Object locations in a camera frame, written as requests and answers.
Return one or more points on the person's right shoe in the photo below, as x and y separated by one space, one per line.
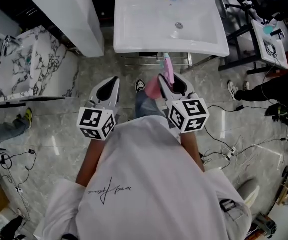
140 85

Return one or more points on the black power adapter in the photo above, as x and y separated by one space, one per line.
31 151
239 107

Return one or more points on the marble sink cabinet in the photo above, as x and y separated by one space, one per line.
43 66

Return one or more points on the white curved partition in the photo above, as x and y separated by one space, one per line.
68 14

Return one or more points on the gray chair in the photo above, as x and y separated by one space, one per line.
246 191

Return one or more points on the white power strip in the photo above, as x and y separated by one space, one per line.
229 152

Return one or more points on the pink spray bottle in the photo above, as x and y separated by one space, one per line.
153 89

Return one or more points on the person's right leg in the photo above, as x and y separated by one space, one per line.
146 106

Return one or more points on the person's white shirt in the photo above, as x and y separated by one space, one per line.
146 184

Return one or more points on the person's right forearm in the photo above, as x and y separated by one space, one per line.
191 149

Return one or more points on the white basin on black frame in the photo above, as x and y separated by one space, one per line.
269 44

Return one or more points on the white basin table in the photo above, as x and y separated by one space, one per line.
146 21

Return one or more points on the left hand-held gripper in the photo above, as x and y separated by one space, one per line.
90 120

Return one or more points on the person's left forearm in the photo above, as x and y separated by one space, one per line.
91 159

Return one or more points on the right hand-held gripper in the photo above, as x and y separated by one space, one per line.
191 114

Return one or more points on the chrome rack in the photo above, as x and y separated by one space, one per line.
138 60

